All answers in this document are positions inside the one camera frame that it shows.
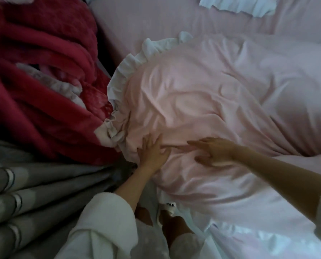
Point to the person's left hand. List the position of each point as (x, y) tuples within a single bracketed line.
[(153, 156)]

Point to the person's right hand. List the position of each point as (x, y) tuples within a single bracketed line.
[(219, 151)]

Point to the person's left thumb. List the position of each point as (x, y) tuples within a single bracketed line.
[(166, 152)]

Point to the person's right thumb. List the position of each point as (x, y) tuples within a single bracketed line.
[(202, 159)]

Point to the person's right forearm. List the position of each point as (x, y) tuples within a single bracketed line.
[(279, 178)]

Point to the person's left forearm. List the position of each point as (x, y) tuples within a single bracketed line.
[(133, 183)]

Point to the person's left leg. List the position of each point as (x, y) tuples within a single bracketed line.
[(144, 216)]

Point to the person's leg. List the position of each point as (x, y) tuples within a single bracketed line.
[(176, 226), (144, 216)]

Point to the person's right leg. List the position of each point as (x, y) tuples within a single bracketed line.
[(176, 226)]

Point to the white fleece robe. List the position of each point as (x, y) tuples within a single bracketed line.
[(103, 229)]

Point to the plain pink pillow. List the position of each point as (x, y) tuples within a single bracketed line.
[(298, 94)]

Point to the pink bed sheet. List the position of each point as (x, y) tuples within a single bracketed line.
[(160, 21)]

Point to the grey striped quilt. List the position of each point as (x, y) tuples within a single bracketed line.
[(28, 202)]

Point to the red fleece blanket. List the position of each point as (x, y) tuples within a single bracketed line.
[(39, 78)]

